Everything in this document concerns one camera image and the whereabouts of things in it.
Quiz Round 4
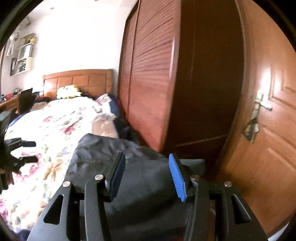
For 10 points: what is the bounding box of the black jacket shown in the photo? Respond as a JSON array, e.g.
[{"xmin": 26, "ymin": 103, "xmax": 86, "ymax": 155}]
[{"xmin": 65, "ymin": 133, "xmax": 191, "ymax": 240}]

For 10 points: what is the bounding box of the wooden desk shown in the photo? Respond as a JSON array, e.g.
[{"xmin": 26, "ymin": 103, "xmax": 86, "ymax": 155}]
[{"xmin": 0, "ymin": 96, "xmax": 17, "ymax": 113}]

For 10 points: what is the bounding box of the wooden chair dark cushion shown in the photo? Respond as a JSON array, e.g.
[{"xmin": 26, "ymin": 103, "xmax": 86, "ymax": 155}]
[{"xmin": 16, "ymin": 88, "xmax": 39, "ymax": 115}]

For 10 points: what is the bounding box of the floral bed quilt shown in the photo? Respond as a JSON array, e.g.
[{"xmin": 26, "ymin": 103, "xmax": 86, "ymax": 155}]
[{"xmin": 1, "ymin": 94, "xmax": 118, "ymax": 232}]

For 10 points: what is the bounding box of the wooden room door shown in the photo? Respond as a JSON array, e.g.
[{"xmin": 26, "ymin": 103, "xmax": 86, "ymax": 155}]
[{"xmin": 217, "ymin": 1, "xmax": 295, "ymax": 237}]

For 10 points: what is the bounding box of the yellow plush toy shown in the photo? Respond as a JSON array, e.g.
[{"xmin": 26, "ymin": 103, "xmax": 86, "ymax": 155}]
[{"xmin": 57, "ymin": 85, "xmax": 82, "ymax": 99}]

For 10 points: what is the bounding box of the wooden headboard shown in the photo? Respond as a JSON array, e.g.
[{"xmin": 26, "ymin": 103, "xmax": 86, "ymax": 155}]
[{"xmin": 43, "ymin": 69, "xmax": 113, "ymax": 98}]

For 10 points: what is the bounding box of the louvered wooden wardrobe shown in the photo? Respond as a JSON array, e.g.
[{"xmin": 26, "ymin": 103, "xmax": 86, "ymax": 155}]
[{"xmin": 117, "ymin": 0, "xmax": 244, "ymax": 167}]

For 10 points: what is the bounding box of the white wall shelf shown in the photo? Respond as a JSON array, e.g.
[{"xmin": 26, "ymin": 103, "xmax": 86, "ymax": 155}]
[{"xmin": 6, "ymin": 32, "xmax": 37, "ymax": 76}]

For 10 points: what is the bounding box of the metal door handle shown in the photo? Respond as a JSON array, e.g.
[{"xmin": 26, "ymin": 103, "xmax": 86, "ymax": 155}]
[{"xmin": 242, "ymin": 90, "xmax": 273, "ymax": 143}]

